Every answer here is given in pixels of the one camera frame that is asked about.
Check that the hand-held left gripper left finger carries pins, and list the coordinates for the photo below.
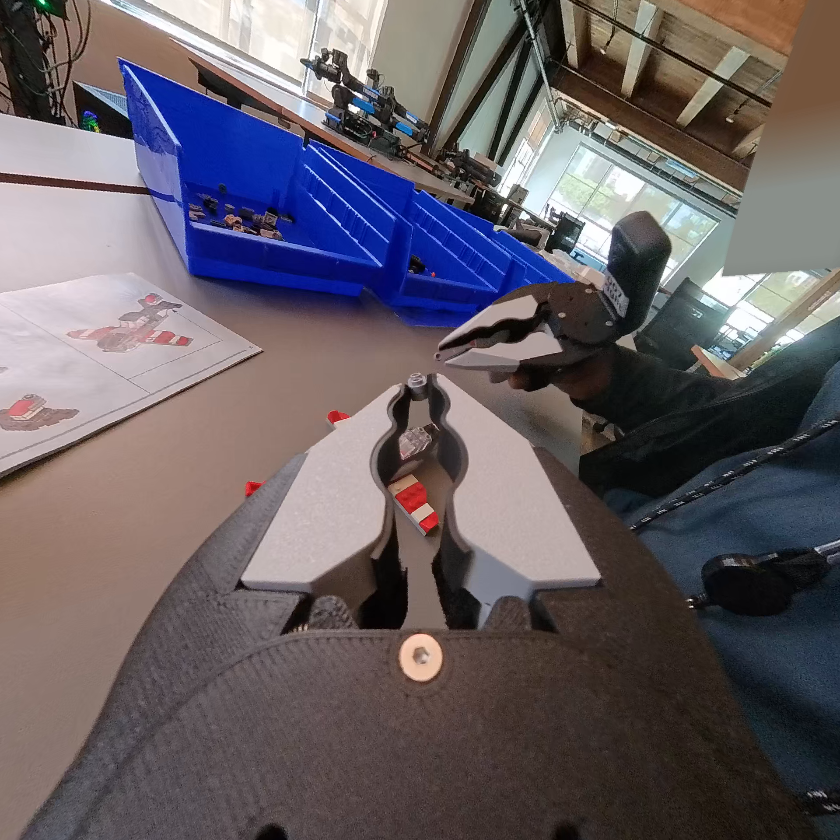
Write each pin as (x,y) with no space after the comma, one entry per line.
(315,518)

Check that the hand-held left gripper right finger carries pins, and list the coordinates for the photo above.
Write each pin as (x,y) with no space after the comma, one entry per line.
(518,512)

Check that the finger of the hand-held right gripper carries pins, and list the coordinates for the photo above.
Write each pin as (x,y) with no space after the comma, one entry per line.
(505,312)
(512,354)

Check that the medium blue plastic bin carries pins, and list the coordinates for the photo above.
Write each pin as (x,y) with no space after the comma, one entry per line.
(453,285)

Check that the dark grey round stud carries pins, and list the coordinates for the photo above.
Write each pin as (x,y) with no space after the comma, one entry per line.
(416,387)

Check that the brick building instruction booklet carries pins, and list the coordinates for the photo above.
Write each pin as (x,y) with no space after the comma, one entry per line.
(98,361)

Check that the dark robot arm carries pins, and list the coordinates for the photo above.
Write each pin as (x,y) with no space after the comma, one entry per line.
(472,170)

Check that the black blue robot arm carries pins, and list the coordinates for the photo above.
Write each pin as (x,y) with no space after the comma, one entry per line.
(341,82)
(397,118)

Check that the grey desk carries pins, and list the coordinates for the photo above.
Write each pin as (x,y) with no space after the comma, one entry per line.
(131,558)

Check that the person's right hand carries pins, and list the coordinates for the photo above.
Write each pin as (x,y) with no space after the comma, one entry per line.
(577,374)

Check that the small blue plastic bin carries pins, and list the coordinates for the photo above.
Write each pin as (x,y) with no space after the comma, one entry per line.
(531,275)

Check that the small red brick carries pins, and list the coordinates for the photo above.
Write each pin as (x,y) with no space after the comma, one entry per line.
(253,487)
(338,417)

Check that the black office chair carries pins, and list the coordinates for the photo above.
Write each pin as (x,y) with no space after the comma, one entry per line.
(682,315)

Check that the red white striped brick wing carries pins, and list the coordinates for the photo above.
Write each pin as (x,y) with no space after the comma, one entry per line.
(413,500)

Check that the far window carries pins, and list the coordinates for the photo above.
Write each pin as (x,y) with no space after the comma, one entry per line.
(623,197)

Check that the black badge reel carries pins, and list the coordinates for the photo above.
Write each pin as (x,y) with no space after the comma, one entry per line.
(754,581)

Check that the pile of small dark bricks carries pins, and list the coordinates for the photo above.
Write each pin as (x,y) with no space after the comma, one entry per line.
(256,226)

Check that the long wooden table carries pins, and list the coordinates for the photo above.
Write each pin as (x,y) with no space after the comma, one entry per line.
(295,111)

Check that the large blue plastic bin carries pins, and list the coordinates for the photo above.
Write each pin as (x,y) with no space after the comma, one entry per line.
(229,148)

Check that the large window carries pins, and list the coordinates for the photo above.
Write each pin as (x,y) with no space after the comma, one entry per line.
(229,29)

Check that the black computer case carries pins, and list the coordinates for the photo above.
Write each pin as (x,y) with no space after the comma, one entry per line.
(108,105)

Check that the black metal rack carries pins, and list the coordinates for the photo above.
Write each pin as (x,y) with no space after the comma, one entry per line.
(26,65)

